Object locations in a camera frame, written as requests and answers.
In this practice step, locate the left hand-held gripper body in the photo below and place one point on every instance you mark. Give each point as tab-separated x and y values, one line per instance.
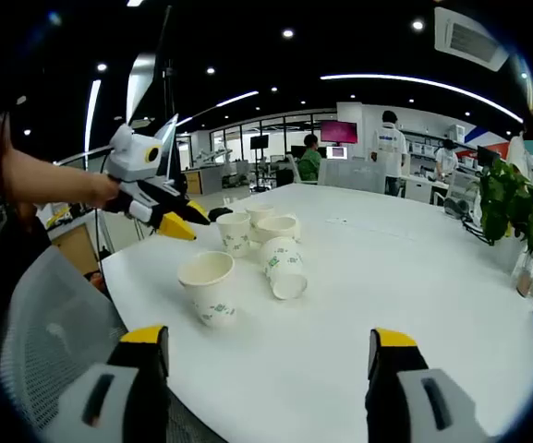
132	159

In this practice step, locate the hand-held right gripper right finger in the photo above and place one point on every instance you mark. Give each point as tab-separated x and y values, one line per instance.
386	397

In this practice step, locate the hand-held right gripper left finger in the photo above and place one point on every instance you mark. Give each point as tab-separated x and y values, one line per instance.
146	392

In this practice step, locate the person's left hand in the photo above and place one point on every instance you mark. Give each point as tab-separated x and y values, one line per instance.
102	194

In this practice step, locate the small wooden cabinet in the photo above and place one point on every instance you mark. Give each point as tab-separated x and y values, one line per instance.
193	182

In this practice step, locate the straight ceiling light strip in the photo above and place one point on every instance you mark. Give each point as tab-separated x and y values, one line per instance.
93	111
238	98

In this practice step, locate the white light panel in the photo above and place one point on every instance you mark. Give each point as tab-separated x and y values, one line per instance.
139	83

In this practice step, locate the white table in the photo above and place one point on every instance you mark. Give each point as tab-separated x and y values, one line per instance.
363	323

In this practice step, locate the black tripod stand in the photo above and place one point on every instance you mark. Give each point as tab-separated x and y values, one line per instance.
170	87

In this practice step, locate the brown wooden desk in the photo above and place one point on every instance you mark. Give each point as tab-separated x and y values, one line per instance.
74	249

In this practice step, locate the black monitor on stand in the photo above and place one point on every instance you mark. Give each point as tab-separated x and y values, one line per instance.
259	141

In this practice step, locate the grey mesh office chair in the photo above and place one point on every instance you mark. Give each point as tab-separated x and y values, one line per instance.
53	323

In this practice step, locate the white office chair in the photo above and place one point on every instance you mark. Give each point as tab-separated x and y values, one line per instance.
294	168
461	187

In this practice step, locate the small white monitor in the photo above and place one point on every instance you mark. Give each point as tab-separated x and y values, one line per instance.
336	152

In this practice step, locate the wide grey office chair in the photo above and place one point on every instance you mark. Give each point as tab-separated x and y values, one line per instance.
351	177

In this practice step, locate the glass plant vase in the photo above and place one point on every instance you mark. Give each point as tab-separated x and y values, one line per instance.
529	277

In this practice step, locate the round ceiling spotlights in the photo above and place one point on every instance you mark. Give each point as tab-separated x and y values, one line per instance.
287	33

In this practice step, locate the white counter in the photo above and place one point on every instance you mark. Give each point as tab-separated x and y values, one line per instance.
423	190

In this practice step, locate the green potted plant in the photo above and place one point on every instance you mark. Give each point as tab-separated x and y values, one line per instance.
511	203

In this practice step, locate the long curved light strip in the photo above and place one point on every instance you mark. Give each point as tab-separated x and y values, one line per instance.
386	77

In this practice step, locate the black desk monitor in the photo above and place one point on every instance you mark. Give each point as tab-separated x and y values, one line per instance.
488	157

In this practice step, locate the ceiling air vent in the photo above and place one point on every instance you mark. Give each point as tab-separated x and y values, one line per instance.
469	39

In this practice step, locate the magenta wall screen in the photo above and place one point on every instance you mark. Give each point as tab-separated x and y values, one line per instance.
338	132

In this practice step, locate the wall shelf with boxes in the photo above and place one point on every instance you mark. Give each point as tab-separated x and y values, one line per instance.
432	148

